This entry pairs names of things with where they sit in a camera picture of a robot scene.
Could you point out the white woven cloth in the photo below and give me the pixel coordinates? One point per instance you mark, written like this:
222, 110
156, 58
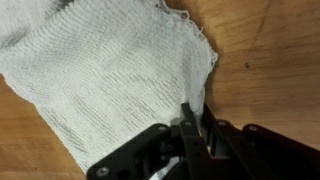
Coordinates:
100, 73

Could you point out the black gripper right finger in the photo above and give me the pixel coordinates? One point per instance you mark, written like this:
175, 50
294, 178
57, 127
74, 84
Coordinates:
266, 156

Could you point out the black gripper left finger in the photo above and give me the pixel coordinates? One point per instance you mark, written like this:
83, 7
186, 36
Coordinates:
160, 153

